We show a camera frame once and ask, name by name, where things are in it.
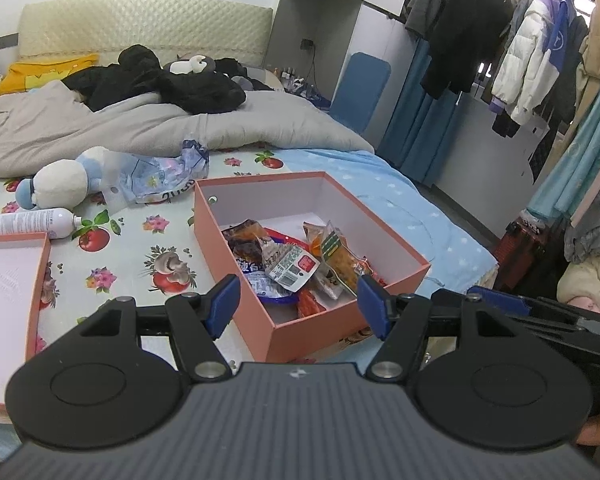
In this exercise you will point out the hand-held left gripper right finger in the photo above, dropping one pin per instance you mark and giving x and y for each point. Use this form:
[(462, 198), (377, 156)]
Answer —
[(376, 306)]

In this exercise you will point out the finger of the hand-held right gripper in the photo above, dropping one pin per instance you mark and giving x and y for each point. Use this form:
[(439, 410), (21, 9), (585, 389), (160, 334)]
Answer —
[(505, 299)]

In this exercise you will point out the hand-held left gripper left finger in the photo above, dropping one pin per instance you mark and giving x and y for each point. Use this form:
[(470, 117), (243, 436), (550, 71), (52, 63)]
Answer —
[(222, 305)]

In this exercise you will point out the blue snack packet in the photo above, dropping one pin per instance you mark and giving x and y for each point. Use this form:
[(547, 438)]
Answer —
[(267, 287)]

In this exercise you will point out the pile of snack packets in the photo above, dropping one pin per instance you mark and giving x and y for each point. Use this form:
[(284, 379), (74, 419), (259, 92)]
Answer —
[(325, 282)]

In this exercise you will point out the orange bread packet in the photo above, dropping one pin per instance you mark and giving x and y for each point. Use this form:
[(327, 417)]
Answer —
[(342, 260)]

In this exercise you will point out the orange cardboard box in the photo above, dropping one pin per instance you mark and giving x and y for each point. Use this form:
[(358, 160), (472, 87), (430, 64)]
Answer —
[(320, 332)]

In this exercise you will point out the dark brown snack packet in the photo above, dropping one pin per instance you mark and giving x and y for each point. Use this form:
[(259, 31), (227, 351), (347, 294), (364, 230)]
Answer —
[(245, 245)]

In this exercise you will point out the white red label snack packet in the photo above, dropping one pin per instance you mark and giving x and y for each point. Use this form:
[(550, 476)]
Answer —
[(290, 265)]

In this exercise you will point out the red suitcase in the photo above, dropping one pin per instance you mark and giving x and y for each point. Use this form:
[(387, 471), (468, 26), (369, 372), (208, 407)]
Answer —
[(525, 250)]

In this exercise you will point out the cream plush cushion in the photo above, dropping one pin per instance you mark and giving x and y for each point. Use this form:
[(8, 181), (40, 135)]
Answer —
[(587, 285)]

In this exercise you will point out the grey fluffy garment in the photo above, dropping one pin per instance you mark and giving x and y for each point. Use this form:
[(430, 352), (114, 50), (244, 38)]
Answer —
[(595, 235)]

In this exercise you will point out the clear plastic bag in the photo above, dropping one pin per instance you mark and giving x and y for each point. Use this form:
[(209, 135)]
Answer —
[(150, 175)]

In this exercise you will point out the teal curtain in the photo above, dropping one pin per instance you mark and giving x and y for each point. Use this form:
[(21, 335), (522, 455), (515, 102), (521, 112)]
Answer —
[(580, 160)]

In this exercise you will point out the grey blanket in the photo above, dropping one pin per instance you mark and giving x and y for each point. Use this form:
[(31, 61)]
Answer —
[(230, 125)]

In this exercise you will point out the blue curtain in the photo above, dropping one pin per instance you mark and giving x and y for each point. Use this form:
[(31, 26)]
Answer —
[(420, 110)]

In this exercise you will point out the white blue plush toy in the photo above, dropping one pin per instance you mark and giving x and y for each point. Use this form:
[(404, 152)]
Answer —
[(60, 180)]

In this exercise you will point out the white spray bottle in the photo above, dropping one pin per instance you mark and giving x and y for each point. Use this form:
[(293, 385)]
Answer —
[(30, 221)]

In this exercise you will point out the blue chair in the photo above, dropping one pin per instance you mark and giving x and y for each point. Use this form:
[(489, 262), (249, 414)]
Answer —
[(360, 90)]

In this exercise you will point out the black fluffy jacket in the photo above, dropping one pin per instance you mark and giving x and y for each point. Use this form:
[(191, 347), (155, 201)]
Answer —
[(190, 90)]

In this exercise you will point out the orange box lid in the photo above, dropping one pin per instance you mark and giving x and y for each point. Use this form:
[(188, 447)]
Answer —
[(5, 310)]

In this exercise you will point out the blue white cloth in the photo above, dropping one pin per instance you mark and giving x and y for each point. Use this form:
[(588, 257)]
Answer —
[(310, 96)]

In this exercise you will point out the black garment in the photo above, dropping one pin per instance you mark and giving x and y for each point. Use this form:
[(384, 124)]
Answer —
[(232, 67)]

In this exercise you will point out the row of small bottles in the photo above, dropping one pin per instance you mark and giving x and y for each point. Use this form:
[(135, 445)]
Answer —
[(289, 76)]

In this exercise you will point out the white puffer jacket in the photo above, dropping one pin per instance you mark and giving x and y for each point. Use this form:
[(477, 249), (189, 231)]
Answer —
[(522, 60)]

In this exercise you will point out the black white plush toy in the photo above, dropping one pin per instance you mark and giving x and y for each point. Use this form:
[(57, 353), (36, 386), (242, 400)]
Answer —
[(185, 66)]

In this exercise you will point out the purple blue jacket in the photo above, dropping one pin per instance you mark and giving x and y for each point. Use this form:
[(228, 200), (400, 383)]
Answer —
[(565, 35)]

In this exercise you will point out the black hanging coat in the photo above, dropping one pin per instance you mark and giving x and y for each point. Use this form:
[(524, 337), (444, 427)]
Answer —
[(465, 30)]

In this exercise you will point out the white wardrobe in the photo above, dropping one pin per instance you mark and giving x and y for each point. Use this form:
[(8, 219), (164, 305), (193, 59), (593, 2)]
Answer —
[(370, 30)]

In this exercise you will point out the cream quilted headboard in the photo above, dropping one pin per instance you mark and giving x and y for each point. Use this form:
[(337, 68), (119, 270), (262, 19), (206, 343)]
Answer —
[(130, 25)]

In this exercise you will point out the yellow pillow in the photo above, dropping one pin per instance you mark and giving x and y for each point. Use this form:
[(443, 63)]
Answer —
[(30, 75)]

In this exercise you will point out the black wall socket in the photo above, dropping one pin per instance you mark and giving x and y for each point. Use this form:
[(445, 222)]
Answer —
[(307, 43)]

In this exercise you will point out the grey wall switch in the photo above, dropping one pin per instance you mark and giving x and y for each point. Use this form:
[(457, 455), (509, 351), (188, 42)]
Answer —
[(9, 41)]

